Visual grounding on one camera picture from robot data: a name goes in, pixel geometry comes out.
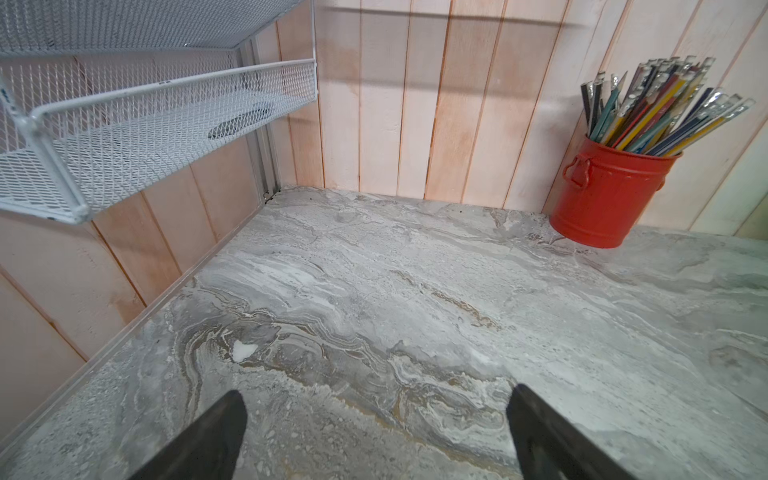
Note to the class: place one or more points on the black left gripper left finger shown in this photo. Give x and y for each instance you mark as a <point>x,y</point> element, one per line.
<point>207,449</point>

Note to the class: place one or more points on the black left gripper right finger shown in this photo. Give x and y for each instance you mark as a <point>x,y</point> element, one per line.
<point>548,446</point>

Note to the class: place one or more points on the white wire mesh shelf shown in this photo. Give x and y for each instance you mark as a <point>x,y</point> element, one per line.
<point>102,99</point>

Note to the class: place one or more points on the red metal pencil bucket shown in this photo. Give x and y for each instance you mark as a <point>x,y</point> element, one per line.
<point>605,192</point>

